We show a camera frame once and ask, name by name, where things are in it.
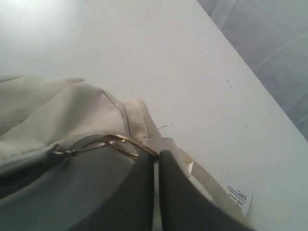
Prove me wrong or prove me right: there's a white paper label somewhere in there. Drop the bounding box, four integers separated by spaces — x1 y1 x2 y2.
226 184 253 216

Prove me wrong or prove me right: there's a metal key ring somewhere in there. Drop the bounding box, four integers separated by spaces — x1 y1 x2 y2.
103 134 160 158

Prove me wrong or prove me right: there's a beige duffel bag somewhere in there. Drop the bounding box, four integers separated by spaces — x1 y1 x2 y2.
0 75 253 231

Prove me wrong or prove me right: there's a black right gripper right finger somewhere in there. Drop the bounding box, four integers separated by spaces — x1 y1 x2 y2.
158 150 252 231

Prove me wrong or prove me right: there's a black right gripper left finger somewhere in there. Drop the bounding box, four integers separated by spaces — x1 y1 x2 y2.
72 151 154 231

